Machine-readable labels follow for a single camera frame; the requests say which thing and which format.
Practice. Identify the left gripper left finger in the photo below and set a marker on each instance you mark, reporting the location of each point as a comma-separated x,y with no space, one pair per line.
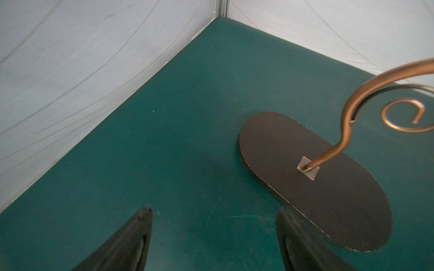
126,250

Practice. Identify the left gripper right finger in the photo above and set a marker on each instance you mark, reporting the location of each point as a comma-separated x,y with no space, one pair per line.
301,250

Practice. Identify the copper wire jewelry stand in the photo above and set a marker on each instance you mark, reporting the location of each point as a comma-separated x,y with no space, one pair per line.
331,190

